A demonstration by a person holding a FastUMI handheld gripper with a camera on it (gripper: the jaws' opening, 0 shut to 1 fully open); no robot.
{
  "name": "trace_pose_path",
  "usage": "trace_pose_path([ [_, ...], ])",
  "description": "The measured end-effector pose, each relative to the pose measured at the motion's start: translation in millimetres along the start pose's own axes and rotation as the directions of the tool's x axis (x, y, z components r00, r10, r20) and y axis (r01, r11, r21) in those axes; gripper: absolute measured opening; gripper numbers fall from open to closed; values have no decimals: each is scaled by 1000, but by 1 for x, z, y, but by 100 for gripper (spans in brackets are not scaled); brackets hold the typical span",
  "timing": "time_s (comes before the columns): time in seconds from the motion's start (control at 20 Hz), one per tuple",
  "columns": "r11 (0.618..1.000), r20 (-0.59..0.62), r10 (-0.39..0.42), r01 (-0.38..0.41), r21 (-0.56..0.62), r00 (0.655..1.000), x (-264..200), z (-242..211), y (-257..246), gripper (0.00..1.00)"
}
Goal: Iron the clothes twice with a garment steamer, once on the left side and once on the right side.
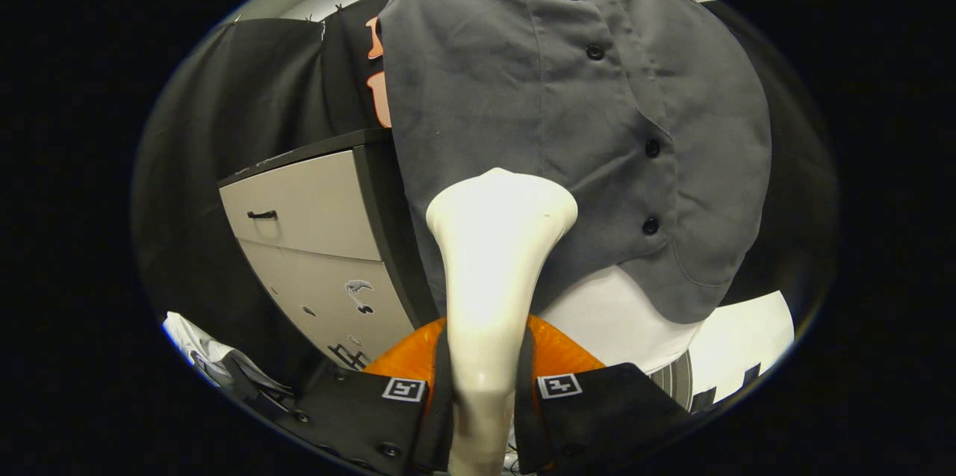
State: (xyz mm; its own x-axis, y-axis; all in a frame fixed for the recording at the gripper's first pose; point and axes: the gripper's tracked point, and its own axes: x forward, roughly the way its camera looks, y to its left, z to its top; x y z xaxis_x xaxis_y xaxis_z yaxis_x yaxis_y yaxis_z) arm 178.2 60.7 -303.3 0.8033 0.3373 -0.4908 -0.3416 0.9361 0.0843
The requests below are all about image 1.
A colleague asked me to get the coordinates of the white garment steamer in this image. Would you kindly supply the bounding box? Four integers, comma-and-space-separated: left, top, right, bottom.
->
426, 167, 580, 476

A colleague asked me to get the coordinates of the grey button shirt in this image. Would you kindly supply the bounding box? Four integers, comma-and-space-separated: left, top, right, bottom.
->
377, 0, 774, 325

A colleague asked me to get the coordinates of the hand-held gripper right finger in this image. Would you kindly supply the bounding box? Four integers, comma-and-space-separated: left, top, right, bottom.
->
514, 315, 692, 475

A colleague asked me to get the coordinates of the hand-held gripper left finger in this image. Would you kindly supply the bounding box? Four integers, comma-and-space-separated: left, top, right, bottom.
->
288, 319, 454, 476

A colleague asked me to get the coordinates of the white crumpled cloth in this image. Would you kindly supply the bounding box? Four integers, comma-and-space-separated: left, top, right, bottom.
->
163, 312, 232, 372

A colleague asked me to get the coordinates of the grey drawer cabinet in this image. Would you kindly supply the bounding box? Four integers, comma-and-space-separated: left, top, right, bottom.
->
217, 128, 441, 372

